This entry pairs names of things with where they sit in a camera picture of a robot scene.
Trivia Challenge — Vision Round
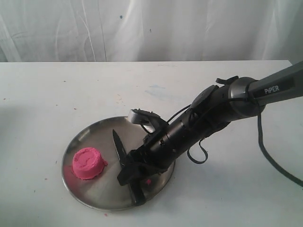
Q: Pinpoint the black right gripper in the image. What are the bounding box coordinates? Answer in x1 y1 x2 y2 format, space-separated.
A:
117 111 208 205

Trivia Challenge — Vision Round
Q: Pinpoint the black knife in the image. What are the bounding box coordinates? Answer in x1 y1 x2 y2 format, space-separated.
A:
112 129 141 206

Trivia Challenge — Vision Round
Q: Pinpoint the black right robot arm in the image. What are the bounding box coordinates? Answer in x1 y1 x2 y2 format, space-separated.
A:
113 63 303 206

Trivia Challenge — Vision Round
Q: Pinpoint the pink dough lump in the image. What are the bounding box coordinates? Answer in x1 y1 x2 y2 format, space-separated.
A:
72 147 108 180

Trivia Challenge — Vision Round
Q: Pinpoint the round stainless steel plate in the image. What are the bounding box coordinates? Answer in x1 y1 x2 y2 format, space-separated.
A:
62 116 175 210

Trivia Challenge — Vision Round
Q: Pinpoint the white plastic backdrop sheet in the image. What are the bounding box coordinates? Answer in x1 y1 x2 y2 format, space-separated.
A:
0 0 303 63

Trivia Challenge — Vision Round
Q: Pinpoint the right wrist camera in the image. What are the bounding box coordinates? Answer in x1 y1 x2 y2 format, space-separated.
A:
127 109 166 134

